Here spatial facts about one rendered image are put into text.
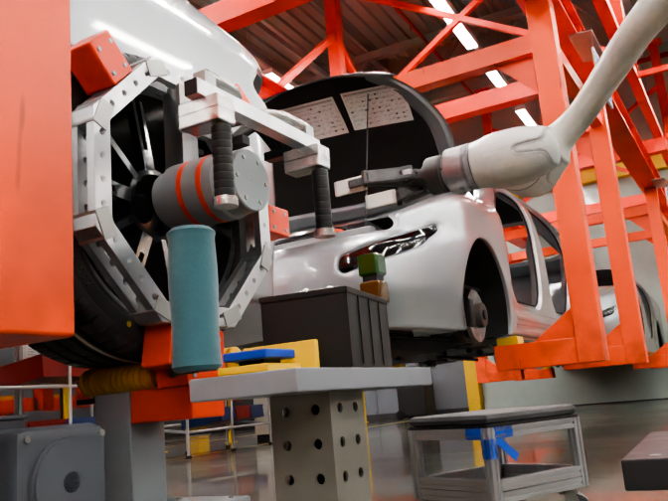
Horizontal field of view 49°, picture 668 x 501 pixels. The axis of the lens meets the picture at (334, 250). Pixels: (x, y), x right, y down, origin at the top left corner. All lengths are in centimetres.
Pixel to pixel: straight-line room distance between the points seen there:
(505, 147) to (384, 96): 347
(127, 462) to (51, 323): 59
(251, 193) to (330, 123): 358
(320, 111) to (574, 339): 219
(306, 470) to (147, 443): 59
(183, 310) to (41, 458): 33
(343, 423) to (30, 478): 47
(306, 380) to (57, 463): 46
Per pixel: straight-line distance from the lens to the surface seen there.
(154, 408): 152
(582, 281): 486
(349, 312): 105
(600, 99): 151
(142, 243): 157
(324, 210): 156
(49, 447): 123
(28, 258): 103
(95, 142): 139
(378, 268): 131
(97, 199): 136
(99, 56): 147
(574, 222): 492
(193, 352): 131
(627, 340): 674
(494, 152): 139
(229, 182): 128
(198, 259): 133
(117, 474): 159
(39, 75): 113
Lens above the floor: 40
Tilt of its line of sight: 12 degrees up
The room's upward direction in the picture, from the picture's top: 5 degrees counter-clockwise
